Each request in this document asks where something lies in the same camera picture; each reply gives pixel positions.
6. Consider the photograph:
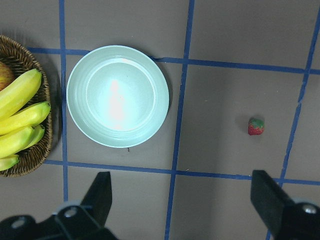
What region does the red apple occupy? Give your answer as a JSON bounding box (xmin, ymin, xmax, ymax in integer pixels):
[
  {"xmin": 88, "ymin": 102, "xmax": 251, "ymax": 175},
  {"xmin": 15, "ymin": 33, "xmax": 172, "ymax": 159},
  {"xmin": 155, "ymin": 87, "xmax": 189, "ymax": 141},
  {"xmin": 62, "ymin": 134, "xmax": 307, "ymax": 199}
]
[{"xmin": 0, "ymin": 62, "xmax": 15, "ymax": 91}]

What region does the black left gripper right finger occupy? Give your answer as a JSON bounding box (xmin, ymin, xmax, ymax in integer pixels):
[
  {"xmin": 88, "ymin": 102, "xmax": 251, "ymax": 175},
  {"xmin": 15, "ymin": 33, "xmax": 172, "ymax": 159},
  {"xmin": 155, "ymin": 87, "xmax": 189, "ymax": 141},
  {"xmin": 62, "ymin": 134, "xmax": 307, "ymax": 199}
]
[{"xmin": 250, "ymin": 170, "xmax": 320, "ymax": 240}]

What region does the light green plate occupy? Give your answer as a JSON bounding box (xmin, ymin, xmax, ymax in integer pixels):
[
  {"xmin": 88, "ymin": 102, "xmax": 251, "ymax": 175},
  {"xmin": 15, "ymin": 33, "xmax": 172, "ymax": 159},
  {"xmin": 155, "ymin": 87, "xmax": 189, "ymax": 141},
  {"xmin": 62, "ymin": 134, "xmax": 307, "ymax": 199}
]
[{"xmin": 66, "ymin": 45, "xmax": 170, "ymax": 148}]

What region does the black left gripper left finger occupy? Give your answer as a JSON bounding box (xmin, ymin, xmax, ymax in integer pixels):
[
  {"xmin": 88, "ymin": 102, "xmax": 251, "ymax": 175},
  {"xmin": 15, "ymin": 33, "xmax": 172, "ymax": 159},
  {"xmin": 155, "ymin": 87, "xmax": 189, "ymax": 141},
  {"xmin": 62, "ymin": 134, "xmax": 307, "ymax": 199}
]
[{"xmin": 0, "ymin": 171, "xmax": 117, "ymax": 240}]

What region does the brown wicker basket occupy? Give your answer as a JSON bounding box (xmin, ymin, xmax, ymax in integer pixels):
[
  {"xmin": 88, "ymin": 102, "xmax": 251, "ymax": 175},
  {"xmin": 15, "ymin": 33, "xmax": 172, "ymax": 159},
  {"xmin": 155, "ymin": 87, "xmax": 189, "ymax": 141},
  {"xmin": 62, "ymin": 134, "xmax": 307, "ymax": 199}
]
[{"xmin": 0, "ymin": 34, "xmax": 53, "ymax": 177}]

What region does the yellow banana bunch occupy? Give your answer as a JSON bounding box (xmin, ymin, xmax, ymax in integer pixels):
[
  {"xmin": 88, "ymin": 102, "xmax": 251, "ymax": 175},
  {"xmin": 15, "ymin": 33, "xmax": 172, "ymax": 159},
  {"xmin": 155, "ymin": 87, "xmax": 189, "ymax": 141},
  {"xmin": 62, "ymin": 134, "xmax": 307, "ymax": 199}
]
[{"xmin": 0, "ymin": 69, "xmax": 51, "ymax": 171}]

